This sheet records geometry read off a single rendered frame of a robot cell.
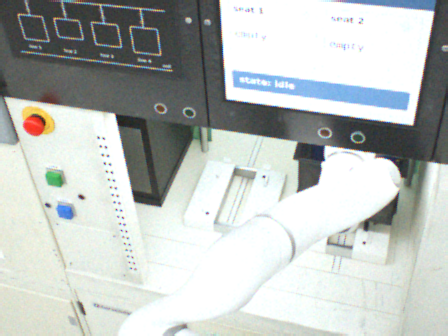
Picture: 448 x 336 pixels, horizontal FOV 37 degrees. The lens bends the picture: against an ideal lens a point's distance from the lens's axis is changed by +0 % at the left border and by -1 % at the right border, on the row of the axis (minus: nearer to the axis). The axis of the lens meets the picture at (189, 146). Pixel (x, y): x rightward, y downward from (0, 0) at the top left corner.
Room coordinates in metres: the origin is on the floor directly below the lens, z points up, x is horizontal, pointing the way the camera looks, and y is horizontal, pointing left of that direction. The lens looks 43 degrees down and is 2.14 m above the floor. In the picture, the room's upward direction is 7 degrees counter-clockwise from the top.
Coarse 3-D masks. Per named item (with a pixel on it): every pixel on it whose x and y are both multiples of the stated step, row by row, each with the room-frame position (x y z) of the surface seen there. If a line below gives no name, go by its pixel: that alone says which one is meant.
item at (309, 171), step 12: (300, 144) 1.03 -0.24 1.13; (312, 144) 1.08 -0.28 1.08; (300, 156) 1.00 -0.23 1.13; (312, 156) 1.08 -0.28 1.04; (300, 168) 0.99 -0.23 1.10; (312, 168) 0.98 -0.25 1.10; (300, 180) 0.99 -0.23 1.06; (312, 180) 0.98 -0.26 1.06; (396, 204) 0.94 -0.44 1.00; (372, 216) 0.94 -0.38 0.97; (384, 216) 0.93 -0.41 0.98
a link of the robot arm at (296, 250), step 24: (360, 168) 0.76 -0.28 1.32; (384, 168) 0.77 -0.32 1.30; (312, 192) 0.73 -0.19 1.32; (336, 192) 0.72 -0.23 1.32; (360, 192) 0.72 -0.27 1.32; (384, 192) 0.73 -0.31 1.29; (264, 216) 0.66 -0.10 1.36; (288, 216) 0.66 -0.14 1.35; (312, 216) 0.68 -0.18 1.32; (336, 216) 0.69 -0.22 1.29; (360, 216) 0.69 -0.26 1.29; (312, 240) 0.65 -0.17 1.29; (288, 264) 0.60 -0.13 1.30
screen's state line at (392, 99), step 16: (240, 80) 0.80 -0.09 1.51; (256, 80) 0.79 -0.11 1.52; (272, 80) 0.78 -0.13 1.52; (288, 80) 0.77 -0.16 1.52; (304, 80) 0.76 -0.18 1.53; (304, 96) 0.76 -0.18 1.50; (320, 96) 0.75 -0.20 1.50; (336, 96) 0.74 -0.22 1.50; (352, 96) 0.73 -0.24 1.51; (368, 96) 0.72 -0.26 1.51; (384, 96) 0.71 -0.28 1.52; (400, 96) 0.71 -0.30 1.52
